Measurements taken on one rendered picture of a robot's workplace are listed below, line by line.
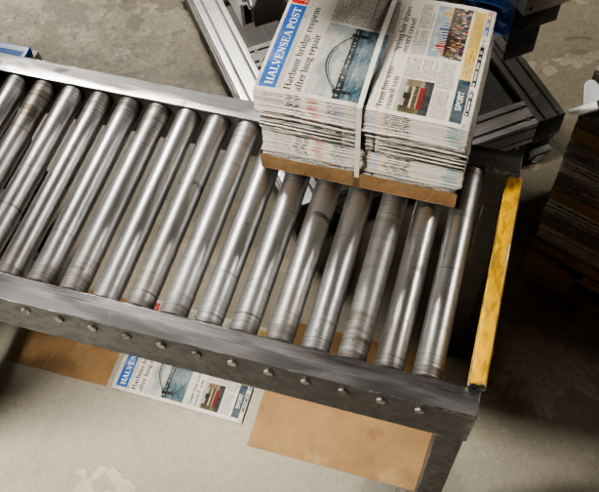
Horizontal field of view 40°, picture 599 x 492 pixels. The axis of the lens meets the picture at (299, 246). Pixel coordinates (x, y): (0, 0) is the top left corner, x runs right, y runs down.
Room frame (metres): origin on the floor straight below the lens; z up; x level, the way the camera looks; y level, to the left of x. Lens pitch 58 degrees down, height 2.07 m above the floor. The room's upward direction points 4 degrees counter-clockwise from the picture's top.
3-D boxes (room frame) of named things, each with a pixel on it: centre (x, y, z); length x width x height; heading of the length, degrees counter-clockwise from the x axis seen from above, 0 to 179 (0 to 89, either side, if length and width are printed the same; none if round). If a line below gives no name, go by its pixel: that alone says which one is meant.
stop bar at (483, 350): (0.69, -0.34, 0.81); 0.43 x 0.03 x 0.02; 161
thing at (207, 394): (0.93, 0.31, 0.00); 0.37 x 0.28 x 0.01; 71
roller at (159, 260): (0.90, 0.22, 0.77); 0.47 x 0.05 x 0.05; 161
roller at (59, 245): (0.96, 0.41, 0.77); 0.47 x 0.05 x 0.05; 161
